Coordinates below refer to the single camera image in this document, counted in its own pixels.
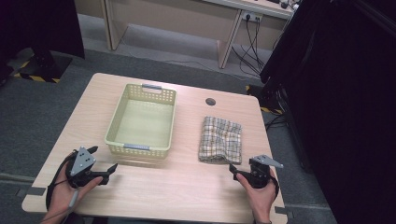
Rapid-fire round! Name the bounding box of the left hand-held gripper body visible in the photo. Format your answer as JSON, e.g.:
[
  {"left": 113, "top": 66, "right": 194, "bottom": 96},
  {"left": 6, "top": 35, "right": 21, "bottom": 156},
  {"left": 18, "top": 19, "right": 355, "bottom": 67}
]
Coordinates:
[{"left": 65, "top": 146, "right": 110, "bottom": 189}]

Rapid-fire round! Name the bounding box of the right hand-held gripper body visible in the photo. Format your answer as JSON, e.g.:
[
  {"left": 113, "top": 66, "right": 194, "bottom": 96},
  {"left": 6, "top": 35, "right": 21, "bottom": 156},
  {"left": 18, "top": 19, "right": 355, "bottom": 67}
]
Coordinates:
[{"left": 241, "top": 154, "right": 285, "bottom": 189}]

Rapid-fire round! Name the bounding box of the plaid cloth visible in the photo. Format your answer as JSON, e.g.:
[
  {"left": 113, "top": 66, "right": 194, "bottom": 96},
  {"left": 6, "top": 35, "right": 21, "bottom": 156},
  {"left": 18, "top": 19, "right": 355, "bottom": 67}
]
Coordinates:
[{"left": 198, "top": 116, "right": 243, "bottom": 165}]

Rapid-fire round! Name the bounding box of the pale green plastic basket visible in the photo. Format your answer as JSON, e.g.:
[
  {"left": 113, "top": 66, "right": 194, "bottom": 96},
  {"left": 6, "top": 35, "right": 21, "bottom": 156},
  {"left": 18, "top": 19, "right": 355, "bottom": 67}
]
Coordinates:
[{"left": 104, "top": 82, "right": 177, "bottom": 161}]

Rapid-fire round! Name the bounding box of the person's right hand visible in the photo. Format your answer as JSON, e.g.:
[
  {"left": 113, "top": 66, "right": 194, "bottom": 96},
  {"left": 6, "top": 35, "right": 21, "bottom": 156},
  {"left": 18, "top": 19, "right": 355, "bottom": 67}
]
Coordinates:
[{"left": 235, "top": 169, "right": 279, "bottom": 222}]

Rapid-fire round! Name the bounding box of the person's left hand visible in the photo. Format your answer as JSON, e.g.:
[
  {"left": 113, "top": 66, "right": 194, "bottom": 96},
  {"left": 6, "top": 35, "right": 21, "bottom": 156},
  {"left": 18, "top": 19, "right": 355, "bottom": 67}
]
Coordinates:
[{"left": 46, "top": 151, "right": 105, "bottom": 219}]

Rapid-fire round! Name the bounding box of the grey floor tape strip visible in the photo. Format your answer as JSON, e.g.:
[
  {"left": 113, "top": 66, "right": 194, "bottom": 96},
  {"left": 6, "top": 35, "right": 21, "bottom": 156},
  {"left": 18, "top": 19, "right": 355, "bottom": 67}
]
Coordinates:
[
  {"left": 25, "top": 186, "right": 47, "bottom": 197},
  {"left": 274, "top": 205, "right": 295, "bottom": 219}
]

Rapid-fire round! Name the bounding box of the black floor plate striped tape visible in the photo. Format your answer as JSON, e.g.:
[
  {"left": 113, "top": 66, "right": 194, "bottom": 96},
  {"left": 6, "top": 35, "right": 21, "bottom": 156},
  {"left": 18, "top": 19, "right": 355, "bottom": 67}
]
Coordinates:
[{"left": 246, "top": 84, "right": 285, "bottom": 116}]

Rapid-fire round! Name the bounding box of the black stand base striped tape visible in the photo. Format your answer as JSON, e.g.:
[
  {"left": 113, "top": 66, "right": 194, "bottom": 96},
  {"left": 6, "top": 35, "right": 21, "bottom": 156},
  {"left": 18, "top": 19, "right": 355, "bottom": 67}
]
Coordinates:
[{"left": 13, "top": 49, "right": 73, "bottom": 84}]

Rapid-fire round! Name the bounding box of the large black curtain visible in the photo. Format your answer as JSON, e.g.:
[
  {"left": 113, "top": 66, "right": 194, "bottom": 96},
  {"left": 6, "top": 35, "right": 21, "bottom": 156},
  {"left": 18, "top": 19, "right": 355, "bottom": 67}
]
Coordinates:
[{"left": 260, "top": 0, "right": 396, "bottom": 224}]

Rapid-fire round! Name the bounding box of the small black curtain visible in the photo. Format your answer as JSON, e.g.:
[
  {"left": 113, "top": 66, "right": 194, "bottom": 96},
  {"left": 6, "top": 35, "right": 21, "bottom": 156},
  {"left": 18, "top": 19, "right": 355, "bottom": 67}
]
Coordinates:
[{"left": 0, "top": 0, "right": 86, "bottom": 60}]

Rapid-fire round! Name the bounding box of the beige wooden desk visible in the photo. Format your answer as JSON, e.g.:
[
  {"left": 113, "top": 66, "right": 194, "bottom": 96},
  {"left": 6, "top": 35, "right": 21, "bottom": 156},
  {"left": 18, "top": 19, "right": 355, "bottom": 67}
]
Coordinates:
[{"left": 74, "top": 0, "right": 295, "bottom": 69}]

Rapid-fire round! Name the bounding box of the white power socket strip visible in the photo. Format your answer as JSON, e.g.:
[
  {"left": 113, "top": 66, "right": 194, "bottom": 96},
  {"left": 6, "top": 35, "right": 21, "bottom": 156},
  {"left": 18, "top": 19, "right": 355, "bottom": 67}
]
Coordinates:
[{"left": 241, "top": 10, "right": 263, "bottom": 22}]

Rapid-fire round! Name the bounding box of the black right gripper strap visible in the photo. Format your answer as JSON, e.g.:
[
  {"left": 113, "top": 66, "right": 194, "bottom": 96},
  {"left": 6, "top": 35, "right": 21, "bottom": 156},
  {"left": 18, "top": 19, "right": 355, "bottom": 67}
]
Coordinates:
[{"left": 269, "top": 175, "right": 280, "bottom": 199}]

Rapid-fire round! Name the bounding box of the black gripper strap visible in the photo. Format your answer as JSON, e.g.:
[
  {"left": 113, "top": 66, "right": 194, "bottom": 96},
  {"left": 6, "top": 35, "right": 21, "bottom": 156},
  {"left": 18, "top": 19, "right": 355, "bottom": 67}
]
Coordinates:
[
  {"left": 269, "top": 175, "right": 280, "bottom": 199},
  {"left": 45, "top": 150, "right": 78, "bottom": 211}
]

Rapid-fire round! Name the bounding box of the grey left gripper cable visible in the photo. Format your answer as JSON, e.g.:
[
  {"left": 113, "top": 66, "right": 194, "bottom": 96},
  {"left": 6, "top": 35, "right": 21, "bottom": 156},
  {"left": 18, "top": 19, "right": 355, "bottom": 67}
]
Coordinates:
[{"left": 40, "top": 189, "right": 80, "bottom": 224}]

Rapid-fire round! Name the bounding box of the black left gripper strap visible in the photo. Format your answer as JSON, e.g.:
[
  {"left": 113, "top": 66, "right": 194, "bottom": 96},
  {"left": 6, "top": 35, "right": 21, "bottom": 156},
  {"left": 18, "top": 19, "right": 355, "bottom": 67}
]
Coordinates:
[{"left": 45, "top": 150, "right": 78, "bottom": 211}]

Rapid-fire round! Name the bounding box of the bundle of black cables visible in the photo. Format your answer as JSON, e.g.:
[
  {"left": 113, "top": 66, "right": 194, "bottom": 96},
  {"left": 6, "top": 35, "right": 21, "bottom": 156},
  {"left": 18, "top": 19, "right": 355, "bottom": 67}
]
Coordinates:
[{"left": 232, "top": 17, "right": 266, "bottom": 77}]

